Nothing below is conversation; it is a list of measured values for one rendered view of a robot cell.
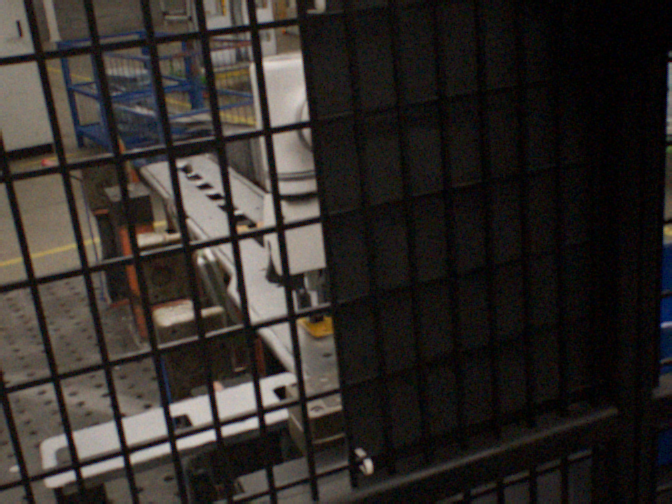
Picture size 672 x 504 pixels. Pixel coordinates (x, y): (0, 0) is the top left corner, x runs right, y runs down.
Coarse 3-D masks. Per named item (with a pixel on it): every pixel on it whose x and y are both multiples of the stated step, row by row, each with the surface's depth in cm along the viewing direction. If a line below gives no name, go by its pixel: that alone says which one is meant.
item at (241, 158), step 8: (232, 144) 207; (240, 144) 207; (248, 144) 209; (232, 152) 209; (240, 152) 208; (248, 152) 209; (232, 160) 211; (240, 160) 209; (248, 160) 209; (232, 168) 213; (240, 168) 209; (248, 168) 210; (248, 176) 211; (256, 184) 212
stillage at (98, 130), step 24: (144, 48) 781; (120, 72) 726; (144, 72) 691; (72, 96) 754; (96, 96) 670; (120, 96) 668; (168, 96) 760; (192, 96) 697; (72, 120) 769; (120, 120) 695; (144, 120) 707
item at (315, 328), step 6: (318, 318) 111; (324, 318) 111; (330, 318) 112; (306, 324) 111; (312, 324) 111; (318, 324) 110; (324, 324) 110; (330, 324) 110; (312, 330) 109; (318, 330) 109; (324, 330) 108; (330, 330) 108
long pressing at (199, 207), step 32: (192, 160) 214; (160, 192) 189; (192, 192) 184; (256, 192) 178; (192, 224) 162; (224, 224) 159; (224, 256) 143; (256, 256) 140; (256, 288) 127; (256, 320) 116; (288, 352) 106; (320, 352) 104
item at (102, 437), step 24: (264, 384) 98; (192, 408) 94; (240, 408) 93; (96, 432) 92; (144, 432) 91; (240, 432) 89; (48, 456) 88; (144, 456) 86; (168, 456) 86; (192, 456) 87; (48, 480) 84; (72, 480) 83; (96, 480) 84
